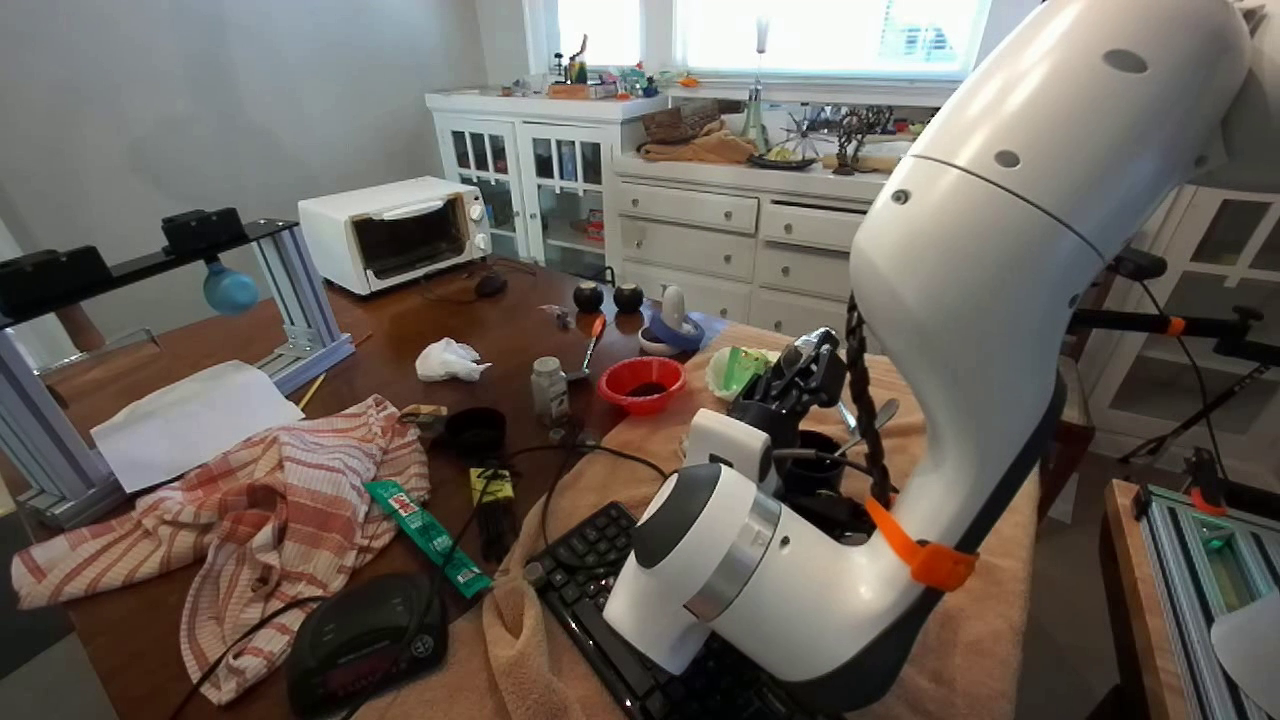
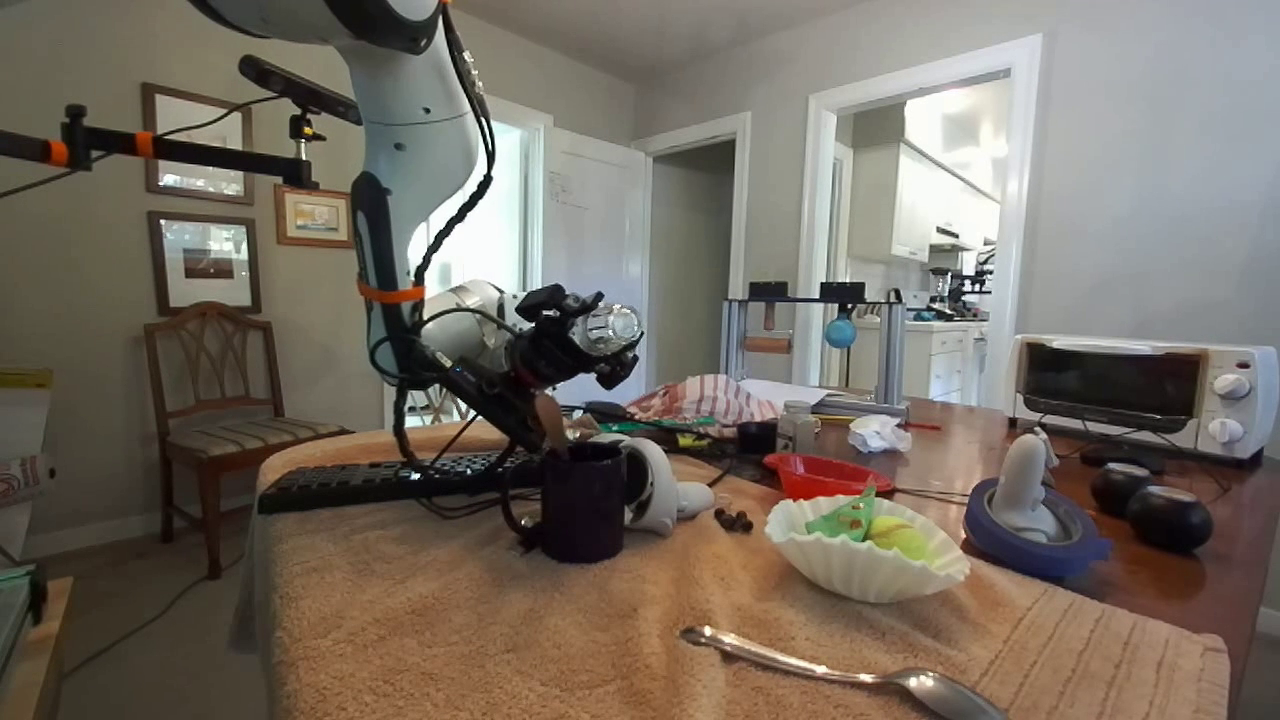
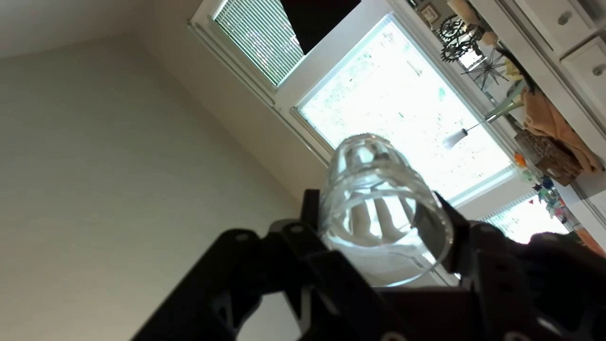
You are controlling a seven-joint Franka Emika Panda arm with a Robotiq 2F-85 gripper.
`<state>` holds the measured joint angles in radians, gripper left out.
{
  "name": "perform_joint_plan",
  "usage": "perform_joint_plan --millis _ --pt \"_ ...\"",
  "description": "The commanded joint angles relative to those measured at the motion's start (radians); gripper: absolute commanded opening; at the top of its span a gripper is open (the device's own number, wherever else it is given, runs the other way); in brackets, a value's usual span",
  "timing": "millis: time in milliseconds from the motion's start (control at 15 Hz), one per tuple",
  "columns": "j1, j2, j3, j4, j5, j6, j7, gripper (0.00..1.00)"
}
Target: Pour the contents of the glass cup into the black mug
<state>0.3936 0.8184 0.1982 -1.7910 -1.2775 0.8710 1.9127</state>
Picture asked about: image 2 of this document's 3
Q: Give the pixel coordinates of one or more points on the black stereo camera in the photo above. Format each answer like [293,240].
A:
[303,89]
[770,289]
[840,289]

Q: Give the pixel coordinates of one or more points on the black mug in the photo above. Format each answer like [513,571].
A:
[582,506]

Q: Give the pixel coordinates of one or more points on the white paper sheet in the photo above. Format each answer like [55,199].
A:
[794,391]

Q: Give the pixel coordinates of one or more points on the white plastic figure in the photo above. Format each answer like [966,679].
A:
[1025,480]

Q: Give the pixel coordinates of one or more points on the small framed wall picture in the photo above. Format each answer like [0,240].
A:
[313,219]

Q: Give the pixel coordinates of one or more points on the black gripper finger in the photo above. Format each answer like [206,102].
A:
[567,303]
[619,371]

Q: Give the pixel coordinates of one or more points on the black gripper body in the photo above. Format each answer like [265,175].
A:
[547,354]

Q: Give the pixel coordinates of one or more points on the red striped cloth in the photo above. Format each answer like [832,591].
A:
[706,397]

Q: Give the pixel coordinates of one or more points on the white toaster oven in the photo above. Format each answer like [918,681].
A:
[1200,403]

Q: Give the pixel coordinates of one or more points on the white interior door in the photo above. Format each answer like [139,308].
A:
[602,240]

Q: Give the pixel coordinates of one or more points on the small black plastic clip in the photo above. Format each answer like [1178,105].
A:
[732,516]

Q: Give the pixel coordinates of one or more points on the black computer keyboard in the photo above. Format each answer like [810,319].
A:
[346,480]

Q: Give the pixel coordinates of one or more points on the silver metal spoon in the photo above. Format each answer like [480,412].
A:
[935,690]

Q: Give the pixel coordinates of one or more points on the green snack packet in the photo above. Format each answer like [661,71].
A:
[840,520]

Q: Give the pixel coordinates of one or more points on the crumpled white tissue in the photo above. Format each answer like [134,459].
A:
[882,432]

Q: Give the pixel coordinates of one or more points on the blue ball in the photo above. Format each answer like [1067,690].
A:
[840,328]

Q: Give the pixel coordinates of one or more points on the wooden side table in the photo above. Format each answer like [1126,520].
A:
[47,652]

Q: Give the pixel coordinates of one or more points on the wooden chair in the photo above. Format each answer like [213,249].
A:
[255,432]

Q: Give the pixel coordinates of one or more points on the aluminium profile frame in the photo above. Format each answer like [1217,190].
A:
[885,347]

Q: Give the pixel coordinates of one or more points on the red plastic bowl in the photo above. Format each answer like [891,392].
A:
[826,478]

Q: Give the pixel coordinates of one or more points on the white fluted paper plate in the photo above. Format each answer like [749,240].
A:
[852,567]

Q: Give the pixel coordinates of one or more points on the beige terry towel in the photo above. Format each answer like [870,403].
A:
[466,626]

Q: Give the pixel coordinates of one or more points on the black boom stand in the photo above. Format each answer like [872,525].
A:
[202,147]

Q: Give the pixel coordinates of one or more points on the white computer mouse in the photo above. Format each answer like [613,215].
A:
[661,495]

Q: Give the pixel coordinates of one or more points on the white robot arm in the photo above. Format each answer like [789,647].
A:
[413,123]

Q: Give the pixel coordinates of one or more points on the blue tape roll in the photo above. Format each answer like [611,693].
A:
[1055,549]

